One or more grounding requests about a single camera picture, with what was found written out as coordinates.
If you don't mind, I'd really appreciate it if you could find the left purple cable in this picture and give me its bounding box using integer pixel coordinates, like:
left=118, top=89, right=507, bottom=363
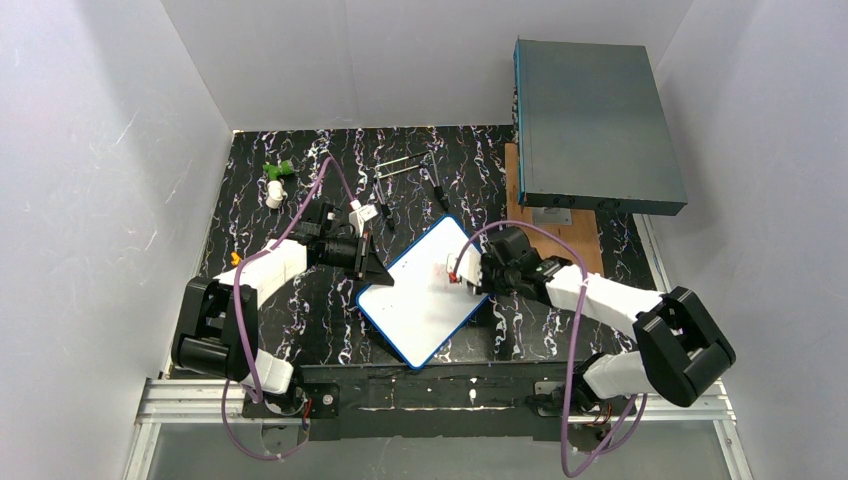
left=220, top=156, right=362, bottom=462

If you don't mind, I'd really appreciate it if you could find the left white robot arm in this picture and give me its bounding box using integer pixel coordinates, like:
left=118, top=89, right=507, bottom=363
left=171, top=202, right=394, bottom=395

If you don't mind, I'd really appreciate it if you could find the green white toy figure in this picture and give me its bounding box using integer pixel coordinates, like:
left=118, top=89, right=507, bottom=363
left=263, top=160, right=294, bottom=209

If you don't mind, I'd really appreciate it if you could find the blue framed whiteboard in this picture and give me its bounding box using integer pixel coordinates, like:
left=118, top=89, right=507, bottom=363
left=356, top=215, right=488, bottom=370

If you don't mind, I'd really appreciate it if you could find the wire whiteboard stand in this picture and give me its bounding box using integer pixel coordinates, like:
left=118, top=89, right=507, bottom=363
left=372, top=150, right=450, bottom=233

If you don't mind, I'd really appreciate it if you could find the dark grey metal box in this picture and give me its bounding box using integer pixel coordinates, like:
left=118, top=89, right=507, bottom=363
left=513, top=39, right=688, bottom=216

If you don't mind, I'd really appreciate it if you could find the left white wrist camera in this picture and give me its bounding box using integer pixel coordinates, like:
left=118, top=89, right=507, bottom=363
left=348, top=200, right=379, bottom=236

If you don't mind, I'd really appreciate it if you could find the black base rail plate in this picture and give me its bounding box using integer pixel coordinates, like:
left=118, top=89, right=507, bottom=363
left=241, top=360, right=637, bottom=442

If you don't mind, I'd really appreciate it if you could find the silver metal bracket plate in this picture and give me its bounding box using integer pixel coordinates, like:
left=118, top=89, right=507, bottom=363
left=531, top=207, right=573, bottom=226

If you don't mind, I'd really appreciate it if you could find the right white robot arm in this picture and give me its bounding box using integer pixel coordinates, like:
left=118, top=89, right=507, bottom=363
left=454, top=222, right=737, bottom=411

